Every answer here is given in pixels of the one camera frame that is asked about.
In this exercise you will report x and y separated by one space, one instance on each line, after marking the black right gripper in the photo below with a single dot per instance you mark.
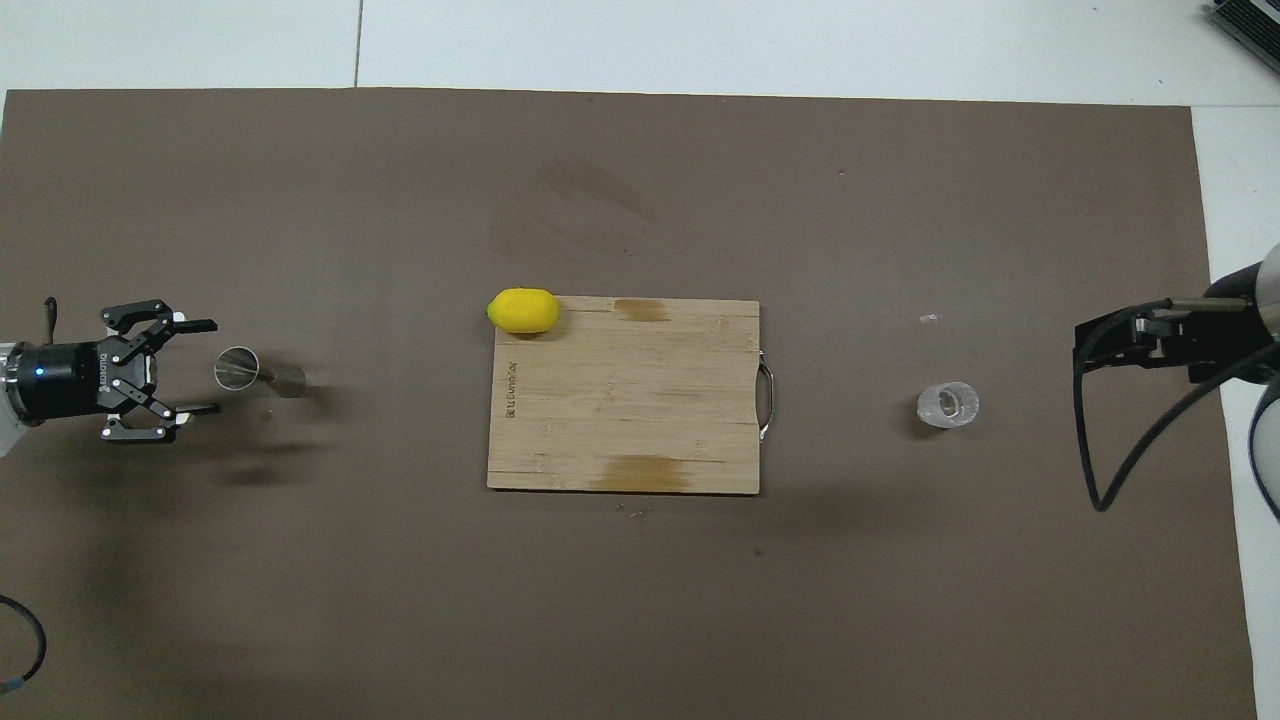
1230 340

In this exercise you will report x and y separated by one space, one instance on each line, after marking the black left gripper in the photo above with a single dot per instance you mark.
65 380

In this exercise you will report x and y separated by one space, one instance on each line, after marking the metal double cone jigger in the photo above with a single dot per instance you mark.
240 368

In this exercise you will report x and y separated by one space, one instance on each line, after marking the small clear plastic cup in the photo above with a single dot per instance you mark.
948 404

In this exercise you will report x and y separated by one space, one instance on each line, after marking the grey ribbed device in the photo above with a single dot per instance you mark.
1250 25

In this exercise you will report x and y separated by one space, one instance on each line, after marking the yellow lemon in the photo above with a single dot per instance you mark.
523 311

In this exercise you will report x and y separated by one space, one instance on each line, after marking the wooden cutting board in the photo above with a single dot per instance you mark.
620 400

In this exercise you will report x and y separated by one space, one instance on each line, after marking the brown paper table mat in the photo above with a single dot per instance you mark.
640 600

